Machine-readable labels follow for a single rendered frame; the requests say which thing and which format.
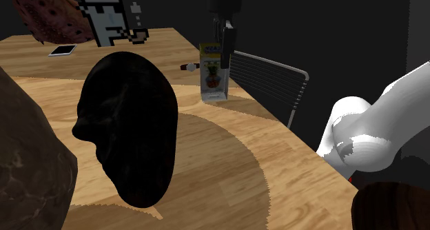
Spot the black chair with metal frame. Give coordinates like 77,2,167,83
229,50,310,129

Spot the brown strap wristwatch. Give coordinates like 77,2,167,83
179,62,202,73

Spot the white phone with black screen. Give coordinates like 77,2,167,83
48,44,79,58

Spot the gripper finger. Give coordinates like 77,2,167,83
220,19,237,70
213,17,223,39

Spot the dark brown rock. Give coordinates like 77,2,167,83
0,66,79,230

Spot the yellow and white juice carton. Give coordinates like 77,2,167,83
198,42,232,103

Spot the reddish brown porous rock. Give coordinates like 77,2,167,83
10,0,96,45

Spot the black head sculpture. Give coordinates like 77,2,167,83
71,51,179,209

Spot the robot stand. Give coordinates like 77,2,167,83
351,181,430,230

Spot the black and white pixel figure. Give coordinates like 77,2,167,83
76,0,150,48

